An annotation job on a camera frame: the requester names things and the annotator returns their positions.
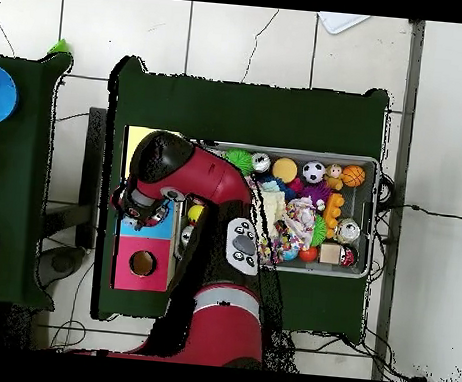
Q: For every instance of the white tray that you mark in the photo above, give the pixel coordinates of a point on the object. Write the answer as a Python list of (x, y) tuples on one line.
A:
[(342, 22)]

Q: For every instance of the orange foam ball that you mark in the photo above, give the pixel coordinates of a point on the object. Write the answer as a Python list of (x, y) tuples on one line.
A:
[(284, 169)]

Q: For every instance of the orange monkey plush toy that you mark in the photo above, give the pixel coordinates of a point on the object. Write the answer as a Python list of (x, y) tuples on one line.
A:
[(332, 176)]

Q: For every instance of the purple spiky ball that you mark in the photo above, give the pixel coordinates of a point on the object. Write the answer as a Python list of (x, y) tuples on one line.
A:
[(315, 192)]

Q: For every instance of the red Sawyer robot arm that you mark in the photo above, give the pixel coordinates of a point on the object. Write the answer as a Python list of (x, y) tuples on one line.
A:
[(216, 177)]

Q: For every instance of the black and white soccer ball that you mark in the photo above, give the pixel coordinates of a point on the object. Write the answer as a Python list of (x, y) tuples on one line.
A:
[(313, 172)]

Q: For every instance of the shallow clear mesh bin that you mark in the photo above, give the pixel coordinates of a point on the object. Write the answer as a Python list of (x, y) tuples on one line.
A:
[(354, 208)]

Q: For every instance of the dark green side tablecloth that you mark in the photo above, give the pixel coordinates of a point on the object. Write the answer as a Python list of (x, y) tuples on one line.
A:
[(19, 180)]

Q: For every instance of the small green object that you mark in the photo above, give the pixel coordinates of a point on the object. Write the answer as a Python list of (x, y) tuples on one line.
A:
[(59, 47)]

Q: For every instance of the green spiky ball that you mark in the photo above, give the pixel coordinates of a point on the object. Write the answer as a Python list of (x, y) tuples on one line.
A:
[(239, 159)]

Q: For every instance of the polka dot cloth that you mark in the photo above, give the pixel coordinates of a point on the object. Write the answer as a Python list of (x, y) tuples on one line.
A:
[(300, 221)]

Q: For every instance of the small orange basketball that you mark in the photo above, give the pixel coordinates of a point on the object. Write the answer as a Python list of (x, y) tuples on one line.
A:
[(353, 175)]

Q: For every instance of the orange toy brick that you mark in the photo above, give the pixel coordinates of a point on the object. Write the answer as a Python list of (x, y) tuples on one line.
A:
[(333, 212)]

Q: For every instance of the wooden box with three holes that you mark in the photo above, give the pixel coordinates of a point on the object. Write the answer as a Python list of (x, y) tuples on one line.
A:
[(157, 253)]

